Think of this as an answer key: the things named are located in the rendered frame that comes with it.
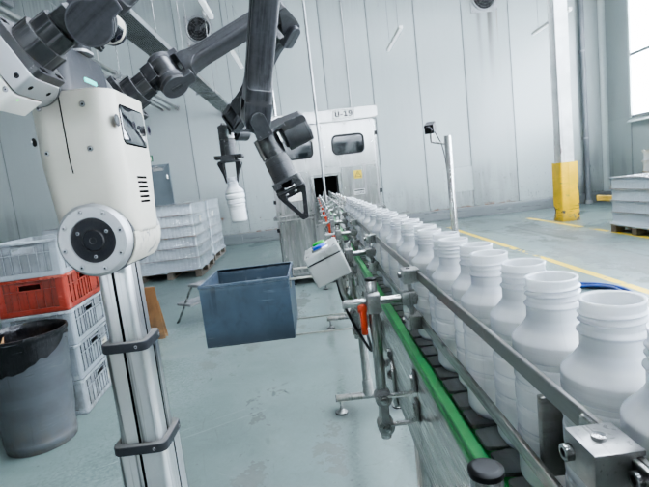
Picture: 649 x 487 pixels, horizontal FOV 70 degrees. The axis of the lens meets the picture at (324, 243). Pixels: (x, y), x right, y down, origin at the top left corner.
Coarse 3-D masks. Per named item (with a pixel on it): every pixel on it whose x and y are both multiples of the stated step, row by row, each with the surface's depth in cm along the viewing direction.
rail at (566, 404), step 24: (408, 264) 72; (432, 288) 58; (456, 312) 48; (432, 336) 61; (480, 336) 41; (456, 360) 51; (552, 384) 29; (576, 408) 26; (504, 432) 38; (528, 456) 34; (552, 480) 30
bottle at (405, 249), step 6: (408, 222) 83; (414, 222) 83; (420, 222) 80; (408, 228) 80; (408, 234) 81; (408, 240) 81; (402, 246) 81; (408, 246) 80; (402, 252) 81; (408, 252) 80; (408, 258) 80; (402, 282) 82; (402, 288) 82
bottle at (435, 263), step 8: (440, 232) 66; (448, 232) 65; (456, 232) 64; (432, 248) 64; (432, 264) 64; (432, 272) 63; (432, 296) 64; (432, 304) 64; (432, 312) 65; (432, 320) 65; (432, 328) 66
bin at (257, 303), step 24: (288, 264) 190; (216, 288) 159; (240, 288) 160; (264, 288) 160; (288, 288) 160; (216, 312) 160; (240, 312) 161; (264, 312) 161; (288, 312) 161; (216, 336) 161; (240, 336) 162; (264, 336) 162; (288, 336) 162
